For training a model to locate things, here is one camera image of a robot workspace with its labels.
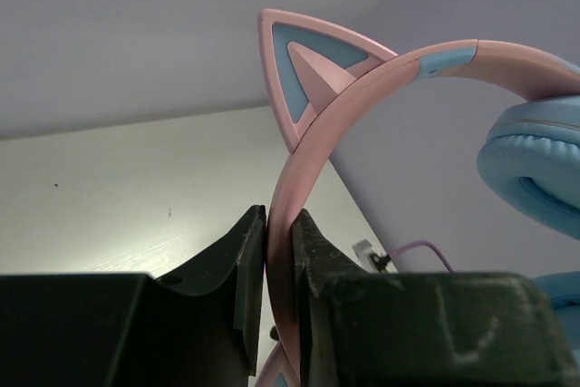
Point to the pink blue cat-ear headphones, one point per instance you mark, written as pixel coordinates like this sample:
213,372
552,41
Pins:
491,126

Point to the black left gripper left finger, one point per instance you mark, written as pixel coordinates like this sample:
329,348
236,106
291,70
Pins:
197,325

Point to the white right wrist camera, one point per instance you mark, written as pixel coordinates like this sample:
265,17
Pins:
370,260

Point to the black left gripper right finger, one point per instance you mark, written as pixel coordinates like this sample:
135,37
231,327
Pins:
421,329

